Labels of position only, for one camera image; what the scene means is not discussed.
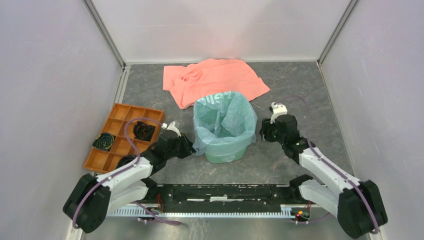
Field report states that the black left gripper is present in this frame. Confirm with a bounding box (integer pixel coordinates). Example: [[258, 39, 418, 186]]
[[165, 132, 200, 160]]

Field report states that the green trash bin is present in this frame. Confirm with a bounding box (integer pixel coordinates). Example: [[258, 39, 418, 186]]
[[204, 143, 249, 164]]

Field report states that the translucent blue trash bag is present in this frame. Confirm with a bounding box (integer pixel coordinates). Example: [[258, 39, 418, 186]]
[[193, 91, 258, 156]]

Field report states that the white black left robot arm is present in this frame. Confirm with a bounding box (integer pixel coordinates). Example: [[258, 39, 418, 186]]
[[62, 129, 194, 233]]

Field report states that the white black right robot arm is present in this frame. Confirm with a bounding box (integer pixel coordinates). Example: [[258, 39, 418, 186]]
[[259, 114, 388, 239]]

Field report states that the orange wooden divided tray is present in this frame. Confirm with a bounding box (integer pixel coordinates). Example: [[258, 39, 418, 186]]
[[83, 103, 165, 174]]

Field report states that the pink cloth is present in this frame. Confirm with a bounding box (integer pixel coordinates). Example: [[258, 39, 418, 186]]
[[163, 58, 270, 109]]

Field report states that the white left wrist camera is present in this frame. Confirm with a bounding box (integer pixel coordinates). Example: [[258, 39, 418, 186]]
[[161, 121, 182, 137]]

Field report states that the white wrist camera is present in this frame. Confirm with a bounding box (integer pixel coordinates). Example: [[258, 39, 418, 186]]
[[270, 102, 288, 124], [161, 121, 182, 137]]

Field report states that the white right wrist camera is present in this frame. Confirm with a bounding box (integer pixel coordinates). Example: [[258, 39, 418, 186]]
[[270, 102, 288, 124]]

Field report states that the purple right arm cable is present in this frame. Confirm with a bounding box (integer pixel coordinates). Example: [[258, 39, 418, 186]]
[[281, 96, 380, 235]]

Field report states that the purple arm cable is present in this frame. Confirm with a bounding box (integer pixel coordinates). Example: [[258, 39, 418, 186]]
[[281, 96, 380, 235], [72, 117, 165, 230]]

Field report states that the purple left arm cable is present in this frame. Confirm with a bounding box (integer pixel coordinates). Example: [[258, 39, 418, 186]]
[[72, 117, 165, 230]]

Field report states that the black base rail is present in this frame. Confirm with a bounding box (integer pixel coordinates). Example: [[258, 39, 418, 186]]
[[140, 184, 308, 214]]

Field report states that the white cable duct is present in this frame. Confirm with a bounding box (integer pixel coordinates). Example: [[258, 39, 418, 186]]
[[107, 204, 299, 219]]

